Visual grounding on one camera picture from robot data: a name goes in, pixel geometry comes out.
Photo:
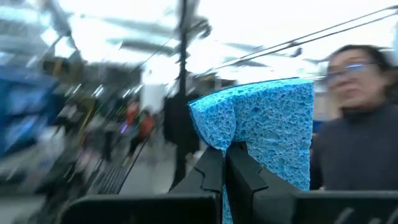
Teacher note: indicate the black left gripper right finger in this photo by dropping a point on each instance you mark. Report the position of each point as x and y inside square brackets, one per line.
[248, 199]

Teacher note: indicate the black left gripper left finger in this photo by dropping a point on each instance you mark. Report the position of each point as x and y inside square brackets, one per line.
[202, 186]

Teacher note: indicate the blue sponge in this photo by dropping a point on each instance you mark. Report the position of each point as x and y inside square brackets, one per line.
[273, 124]

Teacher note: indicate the person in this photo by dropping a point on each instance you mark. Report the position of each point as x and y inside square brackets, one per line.
[357, 149]

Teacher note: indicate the person's eyeglasses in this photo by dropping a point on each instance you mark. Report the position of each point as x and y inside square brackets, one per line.
[354, 67]

